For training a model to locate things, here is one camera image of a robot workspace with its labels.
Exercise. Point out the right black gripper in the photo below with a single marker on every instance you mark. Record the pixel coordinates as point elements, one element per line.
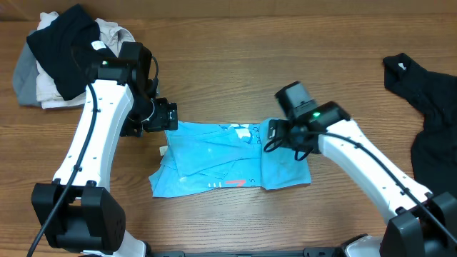
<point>278,129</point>

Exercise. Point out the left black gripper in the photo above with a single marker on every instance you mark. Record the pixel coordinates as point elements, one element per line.
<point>166,118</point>

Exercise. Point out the light blue t-shirt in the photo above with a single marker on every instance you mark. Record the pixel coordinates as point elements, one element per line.
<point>203,157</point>

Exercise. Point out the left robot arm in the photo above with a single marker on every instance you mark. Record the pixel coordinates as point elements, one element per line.
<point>76,210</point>

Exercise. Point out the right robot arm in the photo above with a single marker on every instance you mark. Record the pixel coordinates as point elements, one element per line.
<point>418,222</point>

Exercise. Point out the small white paper tag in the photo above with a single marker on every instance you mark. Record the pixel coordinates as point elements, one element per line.
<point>163,150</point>

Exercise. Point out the folded beige shirt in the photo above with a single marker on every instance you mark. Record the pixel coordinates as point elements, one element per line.
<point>47,94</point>

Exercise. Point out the folded black shirt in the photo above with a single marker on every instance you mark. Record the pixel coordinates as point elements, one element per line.
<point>64,50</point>

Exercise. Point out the folded grey garment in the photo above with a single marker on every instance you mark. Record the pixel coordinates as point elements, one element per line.
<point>24,78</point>

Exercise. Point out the black shirt on right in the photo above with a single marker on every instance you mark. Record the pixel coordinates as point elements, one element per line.
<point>433,152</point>

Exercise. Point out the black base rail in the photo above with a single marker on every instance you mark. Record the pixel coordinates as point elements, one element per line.
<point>242,254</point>

